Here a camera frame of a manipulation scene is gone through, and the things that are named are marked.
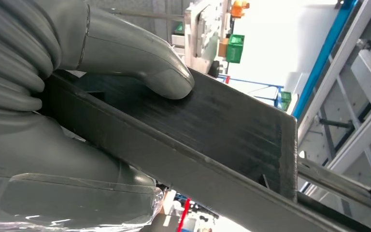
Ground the red pole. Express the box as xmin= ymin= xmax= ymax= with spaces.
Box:
xmin=176 ymin=198 xmax=192 ymax=232

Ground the silver metal machine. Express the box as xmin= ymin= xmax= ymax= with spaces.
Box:
xmin=183 ymin=0 xmax=231 ymax=76

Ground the small green plastic crate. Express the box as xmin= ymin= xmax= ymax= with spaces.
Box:
xmin=280 ymin=91 xmax=292 ymax=112

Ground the blue steel column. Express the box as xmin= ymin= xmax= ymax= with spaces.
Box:
xmin=292 ymin=0 xmax=359 ymax=120

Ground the grey metal truss frame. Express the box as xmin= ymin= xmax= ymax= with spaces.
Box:
xmin=297 ymin=0 xmax=371 ymax=196

